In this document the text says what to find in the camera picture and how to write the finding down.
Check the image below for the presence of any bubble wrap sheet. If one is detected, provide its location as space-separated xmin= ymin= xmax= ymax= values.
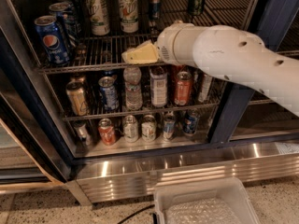
xmin=165 ymin=198 xmax=241 ymax=224

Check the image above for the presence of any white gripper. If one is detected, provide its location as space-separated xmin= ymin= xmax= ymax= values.
xmin=121 ymin=20 xmax=208 ymax=69

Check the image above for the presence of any silver slim can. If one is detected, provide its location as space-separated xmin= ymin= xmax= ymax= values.
xmin=197 ymin=74 xmax=213 ymax=103

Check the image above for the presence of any orange can middle shelf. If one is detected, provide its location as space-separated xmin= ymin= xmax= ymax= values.
xmin=174 ymin=70 xmax=192 ymax=106

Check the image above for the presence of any blue silver bottom can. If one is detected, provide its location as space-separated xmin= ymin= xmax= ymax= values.
xmin=163 ymin=113 xmax=176 ymax=141

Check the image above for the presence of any front blue Pepsi can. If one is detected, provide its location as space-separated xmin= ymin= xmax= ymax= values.
xmin=35 ymin=15 xmax=70 ymax=65

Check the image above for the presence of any wire fridge shelf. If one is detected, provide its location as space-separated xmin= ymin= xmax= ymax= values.
xmin=43 ymin=63 xmax=227 ymax=121
xmin=39 ymin=0 xmax=250 ymax=74

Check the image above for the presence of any tall white labelled can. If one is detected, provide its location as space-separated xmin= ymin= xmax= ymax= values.
xmin=149 ymin=66 xmax=167 ymax=107

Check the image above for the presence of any black floor cable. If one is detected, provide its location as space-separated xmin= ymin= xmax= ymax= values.
xmin=116 ymin=203 xmax=156 ymax=224

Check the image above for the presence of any middle wire fridge shelf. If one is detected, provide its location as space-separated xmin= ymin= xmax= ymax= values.
xmin=43 ymin=63 xmax=227 ymax=121

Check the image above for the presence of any red can bottom shelf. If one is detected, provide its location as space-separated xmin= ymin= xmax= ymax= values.
xmin=98 ymin=119 xmax=116 ymax=146

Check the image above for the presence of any blue Pepsi bottom can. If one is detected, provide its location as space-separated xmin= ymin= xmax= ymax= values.
xmin=182 ymin=109 xmax=200 ymax=135

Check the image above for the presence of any slim dark energy can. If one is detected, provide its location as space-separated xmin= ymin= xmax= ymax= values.
xmin=149 ymin=0 xmax=161 ymax=20

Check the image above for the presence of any white plastic bin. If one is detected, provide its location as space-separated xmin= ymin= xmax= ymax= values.
xmin=154 ymin=177 xmax=260 ymax=224

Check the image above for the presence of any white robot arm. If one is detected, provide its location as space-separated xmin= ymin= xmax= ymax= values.
xmin=121 ymin=22 xmax=299 ymax=116

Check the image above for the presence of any open fridge glass door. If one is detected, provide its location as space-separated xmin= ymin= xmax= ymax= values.
xmin=0 ymin=34 xmax=70 ymax=193

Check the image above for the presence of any gold can middle shelf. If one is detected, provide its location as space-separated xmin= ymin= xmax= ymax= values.
xmin=66 ymin=81 xmax=90 ymax=116

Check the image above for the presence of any top wire fridge shelf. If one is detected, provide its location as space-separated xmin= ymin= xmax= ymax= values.
xmin=39 ymin=0 xmax=250 ymax=74

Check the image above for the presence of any blue pepsi can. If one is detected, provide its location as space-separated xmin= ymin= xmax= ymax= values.
xmin=49 ymin=2 xmax=78 ymax=48
xmin=182 ymin=109 xmax=200 ymax=135
xmin=56 ymin=0 xmax=82 ymax=35
xmin=35 ymin=15 xmax=70 ymax=65

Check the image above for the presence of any white 7up can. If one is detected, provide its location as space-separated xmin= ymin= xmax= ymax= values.
xmin=86 ymin=0 xmax=110 ymax=35
xmin=119 ymin=0 xmax=138 ymax=34

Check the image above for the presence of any silver can bottom left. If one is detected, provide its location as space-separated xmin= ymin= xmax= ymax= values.
xmin=73 ymin=120 xmax=93 ymax=146

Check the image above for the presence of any blue can middle shelf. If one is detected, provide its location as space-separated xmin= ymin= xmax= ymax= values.
xmin=98 ymin=77 xmax=119 ymax=111

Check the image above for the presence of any white can bottom shelf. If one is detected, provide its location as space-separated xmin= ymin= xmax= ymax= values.
xmin=122 ymin=115 xmax=139 ymax=143

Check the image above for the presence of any clear water bottle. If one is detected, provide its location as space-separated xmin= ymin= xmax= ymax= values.
xmin=123 ymin=66 xmax=143 ymax=111

